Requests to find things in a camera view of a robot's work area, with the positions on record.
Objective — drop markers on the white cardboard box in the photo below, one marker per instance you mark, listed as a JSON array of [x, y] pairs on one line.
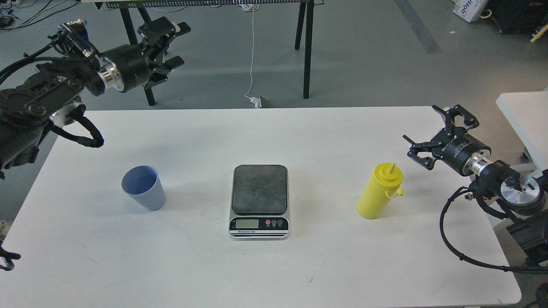
[[471, 10]]

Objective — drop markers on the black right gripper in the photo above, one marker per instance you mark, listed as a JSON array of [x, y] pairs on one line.
[[453, 145]]

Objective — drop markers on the yellow squeeze bottle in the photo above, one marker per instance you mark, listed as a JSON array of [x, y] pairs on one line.
[[383, 185]]

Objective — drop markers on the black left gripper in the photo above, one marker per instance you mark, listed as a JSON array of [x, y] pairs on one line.
[[124, 67]]

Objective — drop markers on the white side table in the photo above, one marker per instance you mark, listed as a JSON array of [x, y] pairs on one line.
[[527, 113]]

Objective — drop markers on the white power adapter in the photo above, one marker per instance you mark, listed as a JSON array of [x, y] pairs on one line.
[[257, 102]]

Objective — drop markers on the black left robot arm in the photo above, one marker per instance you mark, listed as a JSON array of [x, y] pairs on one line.
[[49, 101]]

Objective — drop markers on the blue ribbed plastic cup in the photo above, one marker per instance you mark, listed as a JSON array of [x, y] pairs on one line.
[[143, 185]]

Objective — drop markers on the digital kitchen scale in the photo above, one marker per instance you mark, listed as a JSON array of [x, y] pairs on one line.
[[259, 208]]

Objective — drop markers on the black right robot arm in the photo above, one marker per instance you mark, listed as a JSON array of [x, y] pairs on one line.
[[498, 189]]

